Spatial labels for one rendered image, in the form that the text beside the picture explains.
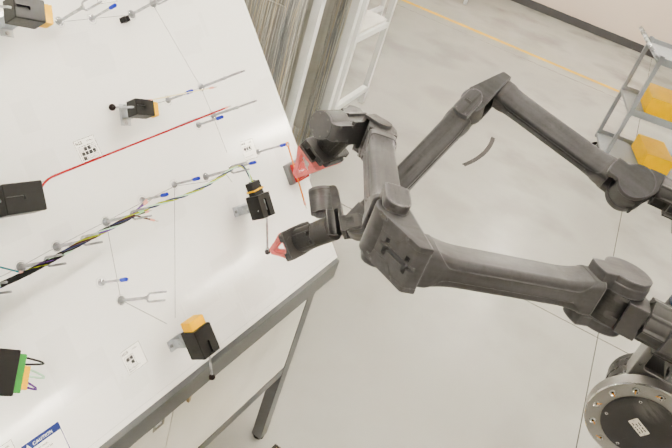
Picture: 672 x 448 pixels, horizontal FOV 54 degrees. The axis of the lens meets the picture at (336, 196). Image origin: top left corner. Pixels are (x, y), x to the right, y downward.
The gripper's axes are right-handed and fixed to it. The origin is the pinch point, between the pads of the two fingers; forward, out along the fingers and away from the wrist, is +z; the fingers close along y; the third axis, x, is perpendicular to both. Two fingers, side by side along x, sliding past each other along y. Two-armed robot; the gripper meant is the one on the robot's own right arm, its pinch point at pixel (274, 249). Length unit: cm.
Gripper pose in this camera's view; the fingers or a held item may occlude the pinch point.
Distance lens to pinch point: 157.7
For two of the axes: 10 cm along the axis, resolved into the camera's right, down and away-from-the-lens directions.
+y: -5.6, 2.6, -7.9
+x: 4.0, 9.2, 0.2
